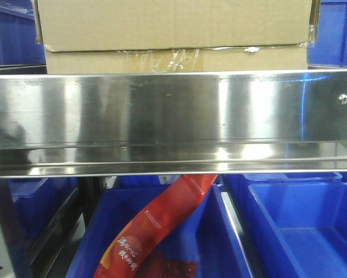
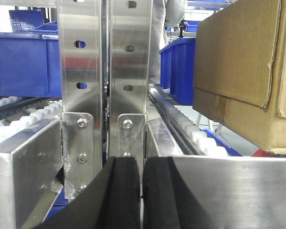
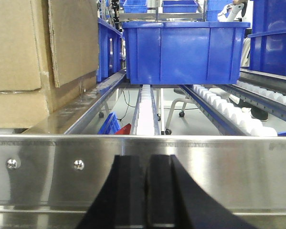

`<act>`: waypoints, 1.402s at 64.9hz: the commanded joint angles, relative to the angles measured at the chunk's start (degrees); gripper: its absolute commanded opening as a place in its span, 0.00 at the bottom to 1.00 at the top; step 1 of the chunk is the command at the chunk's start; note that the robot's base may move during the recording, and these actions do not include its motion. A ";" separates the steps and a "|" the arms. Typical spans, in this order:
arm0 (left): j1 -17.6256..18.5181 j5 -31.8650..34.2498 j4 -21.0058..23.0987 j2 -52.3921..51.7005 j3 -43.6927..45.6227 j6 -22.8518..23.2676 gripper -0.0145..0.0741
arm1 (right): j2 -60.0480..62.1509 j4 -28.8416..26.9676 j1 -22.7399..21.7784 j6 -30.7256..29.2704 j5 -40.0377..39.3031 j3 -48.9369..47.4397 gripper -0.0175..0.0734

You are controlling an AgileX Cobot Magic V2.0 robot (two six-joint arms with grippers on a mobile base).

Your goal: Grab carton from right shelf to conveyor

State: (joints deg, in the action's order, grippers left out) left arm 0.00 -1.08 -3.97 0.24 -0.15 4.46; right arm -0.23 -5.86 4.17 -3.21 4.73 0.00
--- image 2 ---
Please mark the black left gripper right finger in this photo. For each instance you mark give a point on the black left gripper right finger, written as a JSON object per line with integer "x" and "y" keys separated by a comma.
{"x": 177, "y": 194}

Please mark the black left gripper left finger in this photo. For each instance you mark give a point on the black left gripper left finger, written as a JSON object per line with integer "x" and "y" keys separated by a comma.
{"x": 111, "y": 200}

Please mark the brown cardboard carton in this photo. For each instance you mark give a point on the brown cardboard carton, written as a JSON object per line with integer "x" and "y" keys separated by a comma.
{"x": 240, "y": 71}

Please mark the right aluminium shelf upright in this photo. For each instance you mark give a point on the right aluminium shelf upright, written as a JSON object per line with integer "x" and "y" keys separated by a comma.
{"x": 130, "y": 23}

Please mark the right white roller track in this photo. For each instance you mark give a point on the right white roller track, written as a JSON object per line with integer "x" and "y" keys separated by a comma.
{"x": 200, "y": 142}

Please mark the white roller track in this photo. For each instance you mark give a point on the white roller track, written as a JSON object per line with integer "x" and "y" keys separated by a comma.
{"x": 18, "y": 113}
{"x": 200, "y": 142}

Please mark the left white roller track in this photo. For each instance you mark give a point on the left white roller track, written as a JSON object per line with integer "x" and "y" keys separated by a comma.
{"x": 18, "y": 113}

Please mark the blue plastic bin right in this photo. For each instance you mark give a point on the blue plastic bin right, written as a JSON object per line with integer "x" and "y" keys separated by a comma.
{"x": 176, "y": 69}

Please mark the blue plastic bin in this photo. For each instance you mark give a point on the blue plastic bin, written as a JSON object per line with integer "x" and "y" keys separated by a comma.
{"x": 176, "y": 69}
{"x": 30, "y": 65}

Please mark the blue plastic bin left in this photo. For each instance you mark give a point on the blue plastic bin left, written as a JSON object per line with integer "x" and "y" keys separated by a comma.
{"x": 30, "y": 65}

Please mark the person in grey clothing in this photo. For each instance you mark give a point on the person in grey clothing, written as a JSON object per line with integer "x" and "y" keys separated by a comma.
{"x": 165, "y": 13}

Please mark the blue bin rear left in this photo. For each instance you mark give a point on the blue bin rear left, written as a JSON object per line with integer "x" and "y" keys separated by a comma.
{"x": 31, "y": 21}

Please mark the right steel shelf rail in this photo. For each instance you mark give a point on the right steel shelf rail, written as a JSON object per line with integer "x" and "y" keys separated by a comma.
{"x": 250, "y": 192}

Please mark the steel shelf rail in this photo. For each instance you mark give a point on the steel shelf rail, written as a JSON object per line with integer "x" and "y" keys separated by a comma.
{"x": 29, "y": 163}
{"x": 250, "y": 192}

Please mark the left steel shelf rail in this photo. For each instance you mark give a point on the left steel shelf rail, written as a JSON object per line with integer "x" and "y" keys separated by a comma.
{"x": 29, "y": 163}

